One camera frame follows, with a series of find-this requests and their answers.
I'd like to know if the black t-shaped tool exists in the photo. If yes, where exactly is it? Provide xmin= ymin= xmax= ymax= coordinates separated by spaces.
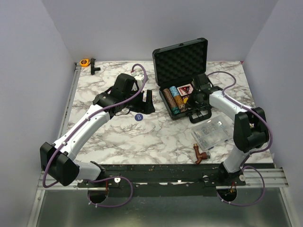
xmin=90 ymin=58 xmax=101 ymax=75

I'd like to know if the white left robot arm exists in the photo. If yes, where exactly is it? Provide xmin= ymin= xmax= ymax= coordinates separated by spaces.
xmin=40 ymin=73 xmax=155 ymax=187

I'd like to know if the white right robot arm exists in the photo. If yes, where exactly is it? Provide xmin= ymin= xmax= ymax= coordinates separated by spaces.
xmin=186 ymin=74 xmax=273 ymax=185

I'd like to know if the blue small blind button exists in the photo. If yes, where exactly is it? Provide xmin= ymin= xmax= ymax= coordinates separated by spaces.
xmin=134 ymin=113 xmax=143 ymax=122

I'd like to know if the clear plastic bag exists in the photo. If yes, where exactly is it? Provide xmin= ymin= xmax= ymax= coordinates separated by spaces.
xmin=191 ymin=115 xmax=233 ymax=150

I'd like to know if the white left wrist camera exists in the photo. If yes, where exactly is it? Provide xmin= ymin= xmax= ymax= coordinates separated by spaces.
xmin=131 ymin=71 xmax=145 ymax=88

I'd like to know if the black triangular all-in button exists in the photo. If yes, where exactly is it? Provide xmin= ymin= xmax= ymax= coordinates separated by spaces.
xmin=178 ymin=85 xmax=193 ymax=96

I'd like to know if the brown faucet tap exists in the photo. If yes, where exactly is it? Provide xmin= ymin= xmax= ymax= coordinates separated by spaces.
xmin=193 ymin=143 xmax=210 ymax=165

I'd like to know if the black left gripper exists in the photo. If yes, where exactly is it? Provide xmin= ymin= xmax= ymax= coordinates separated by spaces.
xmin=123 ymin=87 xmax=155 ymax=114

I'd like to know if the brown chip stack row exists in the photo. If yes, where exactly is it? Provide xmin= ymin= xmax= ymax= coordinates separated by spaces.
xmin=162 ymin=88 xmax=180 ymax=114

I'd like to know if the orange tape measure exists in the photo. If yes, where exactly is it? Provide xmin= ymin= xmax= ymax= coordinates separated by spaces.
xmin=80 ymin=59 xmax=91 ymax=68

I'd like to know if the black poker set case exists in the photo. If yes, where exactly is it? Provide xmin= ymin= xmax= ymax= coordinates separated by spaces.
xmin=152 ymin=38 xmax=208 ymax=120

